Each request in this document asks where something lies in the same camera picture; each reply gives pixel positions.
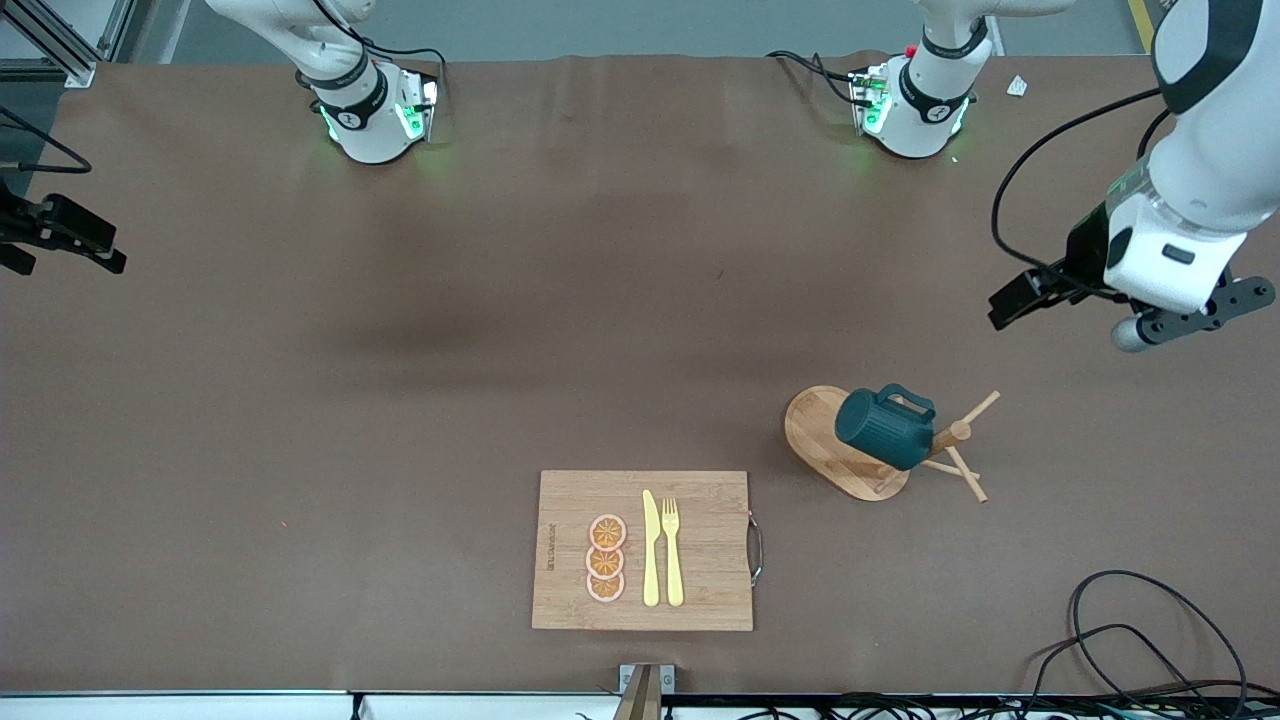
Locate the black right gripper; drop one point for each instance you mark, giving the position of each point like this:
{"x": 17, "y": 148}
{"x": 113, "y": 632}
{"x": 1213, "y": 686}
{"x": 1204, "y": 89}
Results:
{"x": 22, "y": 225}

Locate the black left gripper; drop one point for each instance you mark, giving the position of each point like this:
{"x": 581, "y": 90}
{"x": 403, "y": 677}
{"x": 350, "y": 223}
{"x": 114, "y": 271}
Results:
{"x": 1082, "y": 246}

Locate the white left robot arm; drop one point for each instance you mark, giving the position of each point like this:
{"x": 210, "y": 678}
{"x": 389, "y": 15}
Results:
{"x": 1210, "y": 150}

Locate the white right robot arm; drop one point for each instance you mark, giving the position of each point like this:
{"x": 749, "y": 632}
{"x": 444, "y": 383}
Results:
{"x": 370, "y": 120}

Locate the small white paper scrap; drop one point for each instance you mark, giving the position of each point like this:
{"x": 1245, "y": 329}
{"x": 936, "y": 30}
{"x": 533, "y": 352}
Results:
{"x": 1017, "y": 86}

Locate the wooden mug tree stand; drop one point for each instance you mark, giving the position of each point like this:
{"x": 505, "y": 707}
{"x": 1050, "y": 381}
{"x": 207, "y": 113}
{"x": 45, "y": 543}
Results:
{"x": 820, "y": 440}

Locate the large table cover sheet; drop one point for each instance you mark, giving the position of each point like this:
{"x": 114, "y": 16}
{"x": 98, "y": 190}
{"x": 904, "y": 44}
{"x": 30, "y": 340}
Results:
{"x": 400, "y": 400}

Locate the bamboo cutting board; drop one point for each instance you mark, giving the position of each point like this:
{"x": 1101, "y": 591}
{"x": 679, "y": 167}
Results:
{"x": 710, "y": 560}

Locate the yellow plastic fork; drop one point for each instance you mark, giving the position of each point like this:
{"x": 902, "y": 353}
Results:
{"x": 673, "y": 570}

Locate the yellow plastic knife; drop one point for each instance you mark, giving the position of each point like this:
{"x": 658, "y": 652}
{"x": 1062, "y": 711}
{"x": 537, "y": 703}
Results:
{"x": 651, "y": 560}

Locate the toy orange slice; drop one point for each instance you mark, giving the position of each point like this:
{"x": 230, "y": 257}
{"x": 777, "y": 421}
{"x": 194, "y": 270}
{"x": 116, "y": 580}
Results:
{"x": 607, "y": 532}

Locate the aluminium frame profile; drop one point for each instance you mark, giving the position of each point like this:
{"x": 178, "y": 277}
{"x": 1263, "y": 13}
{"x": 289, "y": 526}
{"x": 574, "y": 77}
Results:
{"x": 60, "y": 60}

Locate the white table edge rail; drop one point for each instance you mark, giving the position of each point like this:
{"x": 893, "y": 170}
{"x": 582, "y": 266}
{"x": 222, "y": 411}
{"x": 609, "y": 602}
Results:
{"x": 200, "y": 708}

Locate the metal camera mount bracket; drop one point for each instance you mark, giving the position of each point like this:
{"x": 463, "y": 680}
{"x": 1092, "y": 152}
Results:
{"x": 646, "y": 680}

